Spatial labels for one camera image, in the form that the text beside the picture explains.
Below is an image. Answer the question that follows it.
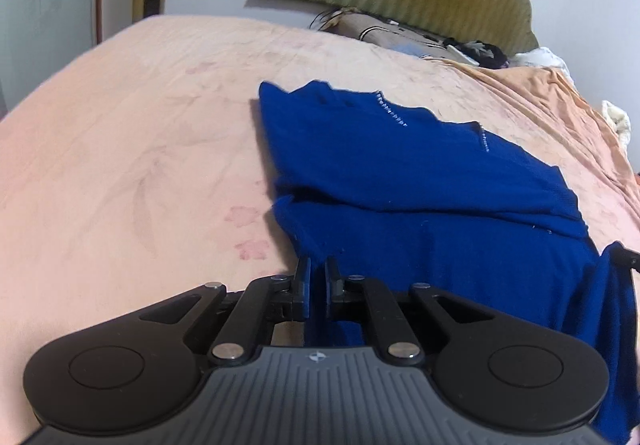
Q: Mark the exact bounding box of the dark clothes pile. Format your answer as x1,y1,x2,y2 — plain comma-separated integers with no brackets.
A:
445,39,508,68

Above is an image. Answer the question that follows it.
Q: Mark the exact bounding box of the white duvet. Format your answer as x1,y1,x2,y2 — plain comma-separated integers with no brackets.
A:
602,100,631,146

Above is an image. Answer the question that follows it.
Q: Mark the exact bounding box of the orange quilt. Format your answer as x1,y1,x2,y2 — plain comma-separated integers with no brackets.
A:
440,58,640,226

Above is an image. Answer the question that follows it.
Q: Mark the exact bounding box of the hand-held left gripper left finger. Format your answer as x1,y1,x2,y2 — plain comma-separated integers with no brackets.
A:
139,258,313,367

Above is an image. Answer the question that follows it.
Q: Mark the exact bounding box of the blue beaded knit sweater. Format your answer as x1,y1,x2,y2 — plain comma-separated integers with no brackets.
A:
257,79,640,445

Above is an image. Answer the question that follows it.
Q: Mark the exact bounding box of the black cable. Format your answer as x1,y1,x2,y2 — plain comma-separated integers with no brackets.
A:
310,8,346,31

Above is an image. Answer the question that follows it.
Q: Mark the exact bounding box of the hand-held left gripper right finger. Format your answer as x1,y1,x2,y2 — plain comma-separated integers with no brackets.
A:
324,258,494,367

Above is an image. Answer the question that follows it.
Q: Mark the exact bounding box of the pink floral bed sheet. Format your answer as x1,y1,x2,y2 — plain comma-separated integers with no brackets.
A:
0,15,640,445

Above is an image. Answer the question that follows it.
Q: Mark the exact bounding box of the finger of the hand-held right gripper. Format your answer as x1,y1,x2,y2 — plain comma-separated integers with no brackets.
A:
607,242,640,276

